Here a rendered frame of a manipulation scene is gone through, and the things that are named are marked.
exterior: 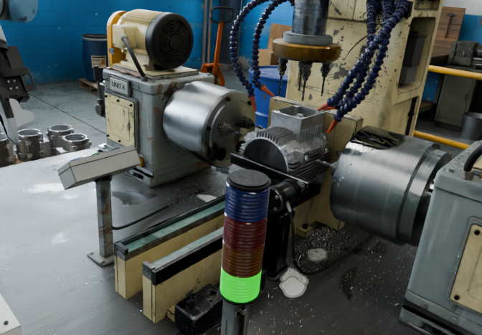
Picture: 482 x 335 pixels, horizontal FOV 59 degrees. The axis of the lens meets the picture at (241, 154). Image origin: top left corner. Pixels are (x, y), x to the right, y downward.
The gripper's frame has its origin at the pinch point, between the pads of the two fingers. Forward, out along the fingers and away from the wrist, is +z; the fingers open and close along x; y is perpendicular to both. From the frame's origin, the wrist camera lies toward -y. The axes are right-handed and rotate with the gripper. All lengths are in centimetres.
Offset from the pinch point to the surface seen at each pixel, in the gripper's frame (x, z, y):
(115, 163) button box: -3.5, 11.3, 18.3
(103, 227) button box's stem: 7.0, 24.2, 15.3
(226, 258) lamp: -44, 34, 6
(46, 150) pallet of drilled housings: 233, -45, 104
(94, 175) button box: -3.5, 12.5, 12.5
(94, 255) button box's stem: 14.0, 29.9, 13.9
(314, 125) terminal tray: -25, 19, 68
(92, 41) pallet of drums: 387, -206, 276
